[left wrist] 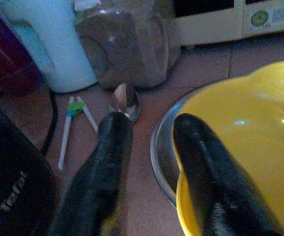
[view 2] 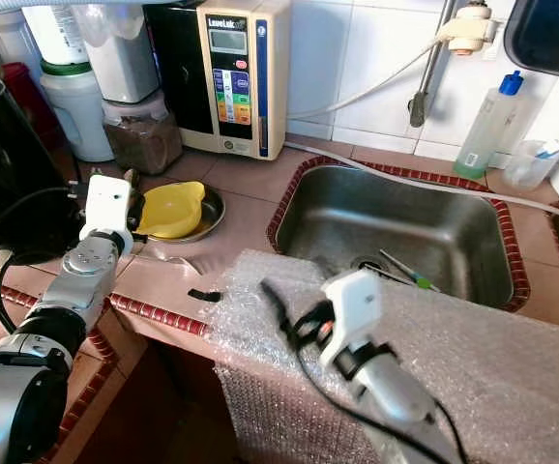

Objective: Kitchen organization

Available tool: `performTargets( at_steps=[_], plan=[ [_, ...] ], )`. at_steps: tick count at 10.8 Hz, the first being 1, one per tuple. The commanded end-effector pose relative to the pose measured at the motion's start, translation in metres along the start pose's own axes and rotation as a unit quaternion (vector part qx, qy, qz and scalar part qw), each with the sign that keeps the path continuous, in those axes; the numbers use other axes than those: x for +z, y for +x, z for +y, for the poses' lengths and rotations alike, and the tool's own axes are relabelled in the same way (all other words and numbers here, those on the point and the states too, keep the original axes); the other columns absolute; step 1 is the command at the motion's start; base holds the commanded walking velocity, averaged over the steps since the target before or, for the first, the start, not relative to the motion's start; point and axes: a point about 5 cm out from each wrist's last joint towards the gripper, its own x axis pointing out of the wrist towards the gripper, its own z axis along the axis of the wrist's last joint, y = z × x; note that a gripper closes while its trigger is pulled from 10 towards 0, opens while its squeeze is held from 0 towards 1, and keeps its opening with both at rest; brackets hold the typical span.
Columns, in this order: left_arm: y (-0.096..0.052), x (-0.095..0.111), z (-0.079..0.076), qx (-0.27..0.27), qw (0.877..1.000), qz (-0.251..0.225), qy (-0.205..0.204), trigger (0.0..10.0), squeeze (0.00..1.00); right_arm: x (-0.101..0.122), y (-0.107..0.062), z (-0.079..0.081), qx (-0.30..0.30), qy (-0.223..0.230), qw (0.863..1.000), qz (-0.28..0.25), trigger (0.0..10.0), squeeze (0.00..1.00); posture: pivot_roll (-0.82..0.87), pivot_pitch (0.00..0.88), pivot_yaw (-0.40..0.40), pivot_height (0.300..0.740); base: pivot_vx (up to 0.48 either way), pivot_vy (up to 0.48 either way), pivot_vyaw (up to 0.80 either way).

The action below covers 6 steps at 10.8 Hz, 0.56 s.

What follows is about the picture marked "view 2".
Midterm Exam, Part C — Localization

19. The yellow plastic bowl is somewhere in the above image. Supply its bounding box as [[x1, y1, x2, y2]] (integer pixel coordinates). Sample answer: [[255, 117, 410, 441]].
[[135, 180, 207, 241]]

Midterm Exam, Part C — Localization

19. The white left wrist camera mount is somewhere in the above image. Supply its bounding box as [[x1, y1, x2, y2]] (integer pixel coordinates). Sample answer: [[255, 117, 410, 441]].
[[84, 174, 135, 256]]

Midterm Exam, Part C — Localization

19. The green plastic stick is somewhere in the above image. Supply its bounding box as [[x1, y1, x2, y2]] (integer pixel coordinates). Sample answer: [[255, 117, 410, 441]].
[[377, 248, 436, 292]]

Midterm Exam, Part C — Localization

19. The black hanging tray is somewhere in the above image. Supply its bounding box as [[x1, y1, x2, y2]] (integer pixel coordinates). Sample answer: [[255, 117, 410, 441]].
[[504, 0, 559, 84]]

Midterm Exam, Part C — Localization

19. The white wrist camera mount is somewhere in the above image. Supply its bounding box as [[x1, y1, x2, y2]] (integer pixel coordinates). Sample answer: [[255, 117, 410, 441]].
[[320, 268, 386, 370], [84, 174, 135, 256]]

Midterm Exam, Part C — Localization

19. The clear bottle with blue cap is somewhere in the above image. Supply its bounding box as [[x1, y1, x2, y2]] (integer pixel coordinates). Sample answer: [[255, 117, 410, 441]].
[[453, 70, 528, 181]]

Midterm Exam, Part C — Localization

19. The steel bowl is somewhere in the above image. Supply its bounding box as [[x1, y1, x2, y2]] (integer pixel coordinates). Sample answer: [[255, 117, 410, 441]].
[[133, 183, 226, 244]]

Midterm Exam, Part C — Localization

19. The wall tap with cream diverter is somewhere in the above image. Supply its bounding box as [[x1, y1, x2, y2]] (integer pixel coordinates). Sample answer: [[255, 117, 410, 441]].
[[407, 0, 505, 130]]

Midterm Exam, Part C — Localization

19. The clear plastic cup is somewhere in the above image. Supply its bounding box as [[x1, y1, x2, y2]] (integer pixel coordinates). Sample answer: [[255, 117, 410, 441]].
[[501, 139, 558, 190]]

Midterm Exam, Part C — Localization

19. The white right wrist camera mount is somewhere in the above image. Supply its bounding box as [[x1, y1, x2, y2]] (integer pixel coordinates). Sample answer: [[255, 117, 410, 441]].
[[320, 268, 386, 370]]

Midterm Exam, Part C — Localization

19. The white drain hose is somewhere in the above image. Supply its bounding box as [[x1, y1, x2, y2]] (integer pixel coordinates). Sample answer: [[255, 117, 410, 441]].
[[283, 140, 559, 234]]

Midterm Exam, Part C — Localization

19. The black electric kettle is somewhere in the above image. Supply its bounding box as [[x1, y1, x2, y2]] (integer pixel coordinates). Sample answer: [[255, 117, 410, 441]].
[[0, 70, 89, 264]]

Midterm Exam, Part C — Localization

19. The jar with brown contents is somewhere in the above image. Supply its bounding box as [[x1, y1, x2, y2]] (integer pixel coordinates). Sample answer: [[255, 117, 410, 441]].
[[103, 92, 185, 176]]

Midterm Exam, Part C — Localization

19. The dark red container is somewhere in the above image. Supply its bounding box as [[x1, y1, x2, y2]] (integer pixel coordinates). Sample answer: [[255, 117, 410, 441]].
[[0, 62, 65, 153]]

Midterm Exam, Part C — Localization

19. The white jug with green lid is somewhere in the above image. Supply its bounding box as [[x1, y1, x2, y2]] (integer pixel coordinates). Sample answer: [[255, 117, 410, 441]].
[[39, 60, 118, 164]]

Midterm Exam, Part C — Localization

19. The beige water ionizer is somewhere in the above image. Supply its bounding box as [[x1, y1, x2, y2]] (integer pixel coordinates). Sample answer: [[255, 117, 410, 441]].
[[143, 0, 293, 161]]

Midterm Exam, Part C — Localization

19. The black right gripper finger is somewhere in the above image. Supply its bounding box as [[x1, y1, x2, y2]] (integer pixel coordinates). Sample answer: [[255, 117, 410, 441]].
[[259, 279, 307, 343]]

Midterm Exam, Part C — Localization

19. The clear bubble wrap sheet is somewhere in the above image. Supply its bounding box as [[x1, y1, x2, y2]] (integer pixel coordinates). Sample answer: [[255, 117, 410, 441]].
[[201, 248, 559, 464]]

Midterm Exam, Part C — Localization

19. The white labelled bottle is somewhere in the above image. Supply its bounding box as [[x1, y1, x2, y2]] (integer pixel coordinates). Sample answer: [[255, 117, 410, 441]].
[[20, 5, 93, 69]]

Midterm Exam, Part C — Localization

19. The white supply hose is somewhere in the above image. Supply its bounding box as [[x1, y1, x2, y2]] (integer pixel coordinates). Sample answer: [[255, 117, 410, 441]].
[[283, 33, 453, 124]]

